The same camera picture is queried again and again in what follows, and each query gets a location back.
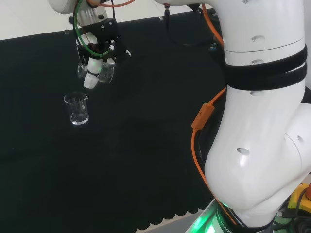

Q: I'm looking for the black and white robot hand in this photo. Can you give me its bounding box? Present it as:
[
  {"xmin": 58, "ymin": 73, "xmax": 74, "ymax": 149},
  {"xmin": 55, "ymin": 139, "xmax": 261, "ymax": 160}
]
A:
[{"xmin": 72, "ymin": 18, "xmax": 133, "ymax": 90}]

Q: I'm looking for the small clear glass beaker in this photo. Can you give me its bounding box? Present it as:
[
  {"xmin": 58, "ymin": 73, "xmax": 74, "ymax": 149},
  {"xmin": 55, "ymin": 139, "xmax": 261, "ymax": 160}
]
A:
[{"xmin": 77, "ymin": 56, "xmax": 115, "ymax": 84}]

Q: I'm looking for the tall clear glass beaker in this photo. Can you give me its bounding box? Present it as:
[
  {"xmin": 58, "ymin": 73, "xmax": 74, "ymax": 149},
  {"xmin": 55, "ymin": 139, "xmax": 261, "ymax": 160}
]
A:
[{"xmin": 63, "ymin": 91, "xmax": 89, "ymax": 126}]

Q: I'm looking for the black bench cloth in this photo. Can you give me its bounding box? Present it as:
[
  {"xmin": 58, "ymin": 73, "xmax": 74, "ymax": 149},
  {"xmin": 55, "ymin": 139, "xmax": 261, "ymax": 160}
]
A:
[{"xmin": 0, "ymin": 9, "xmax": 228, "ymax": 233}]

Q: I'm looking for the yellow stop button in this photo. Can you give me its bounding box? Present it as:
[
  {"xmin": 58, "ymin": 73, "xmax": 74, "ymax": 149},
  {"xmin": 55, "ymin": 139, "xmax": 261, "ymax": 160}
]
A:
[{"xmin": 287, "ymin": 183, "xmax": 311, "ymax": 212}]

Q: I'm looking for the green cable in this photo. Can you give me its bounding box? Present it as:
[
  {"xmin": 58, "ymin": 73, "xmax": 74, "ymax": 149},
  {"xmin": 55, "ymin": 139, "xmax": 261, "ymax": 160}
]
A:
[{"xmin": 72, "ymin": 0, "xmax": 116, "ymax": 59}]

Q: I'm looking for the black cable with plug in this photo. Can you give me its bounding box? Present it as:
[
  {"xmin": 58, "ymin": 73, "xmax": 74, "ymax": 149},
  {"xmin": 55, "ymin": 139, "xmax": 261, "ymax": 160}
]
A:
[{"xmin": 163, "ymin": 4, "xmax": 216, "ymax": 47}]

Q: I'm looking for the orange cable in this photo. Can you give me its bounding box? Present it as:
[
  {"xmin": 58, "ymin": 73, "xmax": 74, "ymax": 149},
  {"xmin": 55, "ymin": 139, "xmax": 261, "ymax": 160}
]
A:
[{"xmin": 86, "ymin": 0, "xmax": 238, "ymax": 226}]

